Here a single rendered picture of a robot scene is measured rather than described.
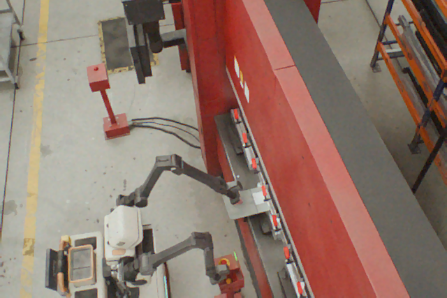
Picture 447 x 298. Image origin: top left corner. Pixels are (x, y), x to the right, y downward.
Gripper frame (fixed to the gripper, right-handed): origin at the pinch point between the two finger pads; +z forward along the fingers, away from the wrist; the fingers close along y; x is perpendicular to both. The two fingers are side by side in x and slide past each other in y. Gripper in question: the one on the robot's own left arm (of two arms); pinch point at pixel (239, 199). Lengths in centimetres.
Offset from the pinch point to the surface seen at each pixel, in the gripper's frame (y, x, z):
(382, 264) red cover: -102, -79, -103
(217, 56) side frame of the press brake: 84, -29, -34
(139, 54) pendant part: 100, 13, -60
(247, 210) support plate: -7.4, -1.0, 4.0
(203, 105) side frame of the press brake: 83, 4, 0
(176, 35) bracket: 142, 1, -19
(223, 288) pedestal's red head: -44, 34, 12
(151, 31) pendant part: 138, 10, -40
